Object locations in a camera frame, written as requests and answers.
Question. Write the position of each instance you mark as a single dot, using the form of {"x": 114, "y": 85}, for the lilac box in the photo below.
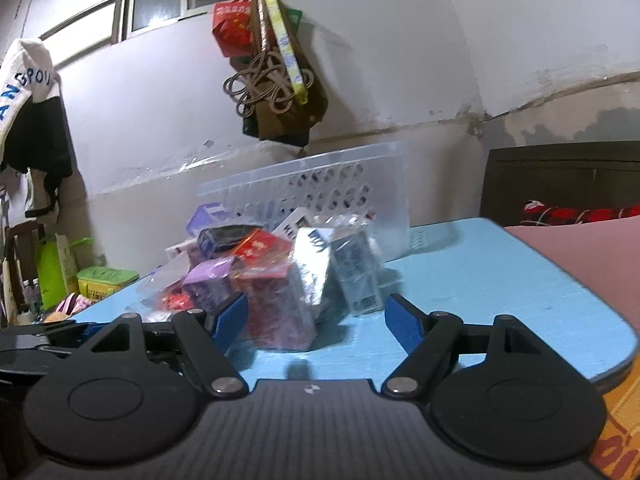
{"x": 211, "y": 282}

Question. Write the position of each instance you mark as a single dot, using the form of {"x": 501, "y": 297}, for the red candy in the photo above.
{"x": 175, "y": 299}

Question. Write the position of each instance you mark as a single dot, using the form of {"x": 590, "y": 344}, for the pink pillow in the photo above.
{"x": 604, "y": 256}

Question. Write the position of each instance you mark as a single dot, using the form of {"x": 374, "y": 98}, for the white Kent cigarette box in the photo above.
{"x": 300, "y": 217}

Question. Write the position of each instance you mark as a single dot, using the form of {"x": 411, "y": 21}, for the purple box top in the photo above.
{"x": 207, "y": 216}

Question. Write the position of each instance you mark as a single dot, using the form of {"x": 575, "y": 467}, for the red plaid blanket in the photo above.
{"x": 536, "y": 213}

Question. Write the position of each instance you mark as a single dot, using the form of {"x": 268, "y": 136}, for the white blue patterned box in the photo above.
{"x": 312, "y": 255}

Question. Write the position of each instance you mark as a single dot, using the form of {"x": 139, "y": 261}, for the green plastic bag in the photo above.
{"x": 57, "y": 268}

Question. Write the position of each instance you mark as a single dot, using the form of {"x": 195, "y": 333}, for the red hanging paper bag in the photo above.
{"x": 232, "y": 28}

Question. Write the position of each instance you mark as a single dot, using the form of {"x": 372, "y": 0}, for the grey silver box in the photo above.
{"x": 356, "y": 268}

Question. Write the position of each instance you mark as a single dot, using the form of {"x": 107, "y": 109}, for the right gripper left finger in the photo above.
{"x": 110, "y": 403}

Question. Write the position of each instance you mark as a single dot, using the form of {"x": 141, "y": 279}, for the white black hanging jacket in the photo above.
{"x": 34, "y": 133}

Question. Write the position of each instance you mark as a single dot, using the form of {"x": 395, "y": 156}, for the brown hanging bag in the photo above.
{"x": 263, "y": 94}

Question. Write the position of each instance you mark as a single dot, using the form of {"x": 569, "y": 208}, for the clear plastic perforated basket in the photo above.
{"x": 368, "y": 182}

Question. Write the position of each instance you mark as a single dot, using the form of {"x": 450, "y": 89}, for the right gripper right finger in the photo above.
{"x": 496, "y": 391}

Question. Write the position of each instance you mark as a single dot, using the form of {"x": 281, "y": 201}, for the red cigarette box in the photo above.
{"x": 261, "y": 248}

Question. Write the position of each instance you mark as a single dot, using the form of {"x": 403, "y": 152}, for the green lidded yellow box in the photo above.
{"x": 99, "y": 282}

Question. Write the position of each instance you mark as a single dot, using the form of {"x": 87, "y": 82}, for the dark wooden headboard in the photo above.
{"x": 583, "y": 175}

